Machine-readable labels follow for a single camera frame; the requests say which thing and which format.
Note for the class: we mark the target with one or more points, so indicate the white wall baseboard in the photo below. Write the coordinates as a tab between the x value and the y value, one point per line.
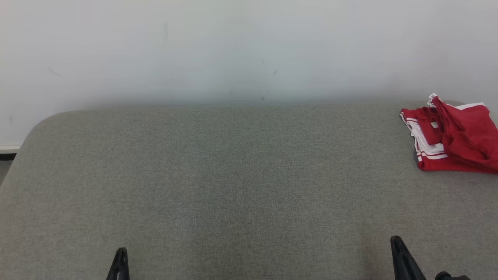
7	148

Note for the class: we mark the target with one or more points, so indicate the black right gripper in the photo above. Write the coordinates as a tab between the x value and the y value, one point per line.
447	277

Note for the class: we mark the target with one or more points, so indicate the red shorts with white stripe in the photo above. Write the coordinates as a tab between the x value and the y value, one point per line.
470	136

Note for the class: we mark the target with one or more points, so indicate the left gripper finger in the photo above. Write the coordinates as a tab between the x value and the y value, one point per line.
115	270
125	268

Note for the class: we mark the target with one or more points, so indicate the grey fabric sofa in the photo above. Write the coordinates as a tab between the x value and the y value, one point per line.
233	186

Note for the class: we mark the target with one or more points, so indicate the red white basketball jersey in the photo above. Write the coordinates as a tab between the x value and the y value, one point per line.
428	165

